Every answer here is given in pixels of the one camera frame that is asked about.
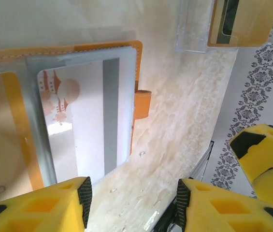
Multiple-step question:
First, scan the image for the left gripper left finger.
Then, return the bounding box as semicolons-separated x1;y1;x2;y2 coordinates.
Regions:
0;176;93;232

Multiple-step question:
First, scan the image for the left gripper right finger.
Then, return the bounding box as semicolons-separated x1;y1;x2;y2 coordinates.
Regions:
174;178;273;232

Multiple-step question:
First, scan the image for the gold card black magnetic stripe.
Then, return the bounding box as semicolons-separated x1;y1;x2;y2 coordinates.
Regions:
207;0;273;48

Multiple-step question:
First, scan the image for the orange card holder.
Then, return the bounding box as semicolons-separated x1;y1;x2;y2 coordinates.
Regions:
0;40;153;191

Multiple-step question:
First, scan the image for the white card orange print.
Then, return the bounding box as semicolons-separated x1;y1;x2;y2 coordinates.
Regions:
36;58;129;178

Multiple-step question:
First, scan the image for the clear acrylic card stand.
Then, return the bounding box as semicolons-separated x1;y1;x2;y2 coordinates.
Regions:
174;0;240;53

